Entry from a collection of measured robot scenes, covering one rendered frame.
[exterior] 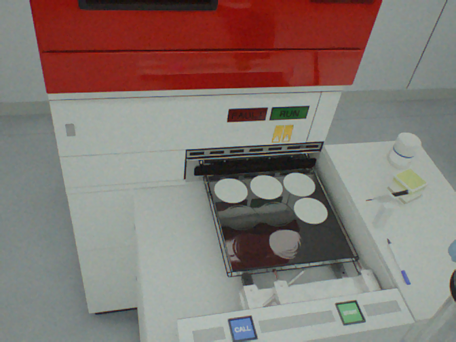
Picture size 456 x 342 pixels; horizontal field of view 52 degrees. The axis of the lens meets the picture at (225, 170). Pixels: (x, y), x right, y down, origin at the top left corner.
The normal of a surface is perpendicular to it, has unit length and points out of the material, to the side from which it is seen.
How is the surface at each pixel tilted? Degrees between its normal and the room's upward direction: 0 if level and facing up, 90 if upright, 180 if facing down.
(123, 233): 90
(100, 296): 90
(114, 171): 90
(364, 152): 0
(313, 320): 0
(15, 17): 90
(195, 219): 0
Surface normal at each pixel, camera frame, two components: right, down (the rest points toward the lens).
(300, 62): 0.21, 0.70
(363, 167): 0.11, -0.71
